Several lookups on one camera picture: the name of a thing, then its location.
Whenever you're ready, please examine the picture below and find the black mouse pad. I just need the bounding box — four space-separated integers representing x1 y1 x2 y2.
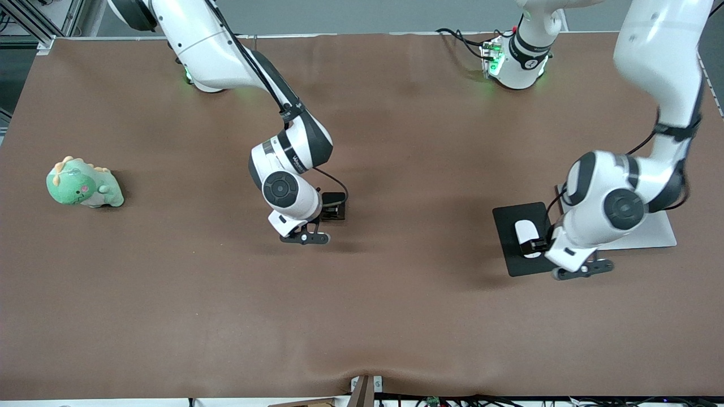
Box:
492 202 566 278

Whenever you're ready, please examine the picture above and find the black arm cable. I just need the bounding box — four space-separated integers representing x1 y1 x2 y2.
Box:
205 0 349 221
546 107 705 227

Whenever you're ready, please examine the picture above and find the white computer mouse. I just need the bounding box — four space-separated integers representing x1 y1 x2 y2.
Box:
514 219 544 259

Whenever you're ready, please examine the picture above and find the black base cable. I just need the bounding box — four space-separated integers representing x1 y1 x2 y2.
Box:
436 28 498 60

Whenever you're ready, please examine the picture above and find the brown table cover mat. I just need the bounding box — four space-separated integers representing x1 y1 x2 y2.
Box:
0 31 724 399

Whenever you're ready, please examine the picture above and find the green dinosaur plush toy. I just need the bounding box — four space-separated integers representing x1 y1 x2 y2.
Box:
46 156 125 208

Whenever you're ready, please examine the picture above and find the silver closed laptop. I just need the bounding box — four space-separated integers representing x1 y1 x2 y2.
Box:
557 181 678 251

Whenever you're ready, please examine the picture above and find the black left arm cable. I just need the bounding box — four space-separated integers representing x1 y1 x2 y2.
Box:
546 107 705 227

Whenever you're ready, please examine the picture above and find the black phone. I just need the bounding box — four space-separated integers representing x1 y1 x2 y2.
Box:
321 192 347 221

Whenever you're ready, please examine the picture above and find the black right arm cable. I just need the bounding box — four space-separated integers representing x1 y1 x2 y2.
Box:
205 0 349 221

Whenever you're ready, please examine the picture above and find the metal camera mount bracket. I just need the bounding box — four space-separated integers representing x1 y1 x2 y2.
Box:
350 375 383 407

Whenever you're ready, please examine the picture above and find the aluminium frame structure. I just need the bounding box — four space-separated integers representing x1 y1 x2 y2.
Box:
0 0 85 53

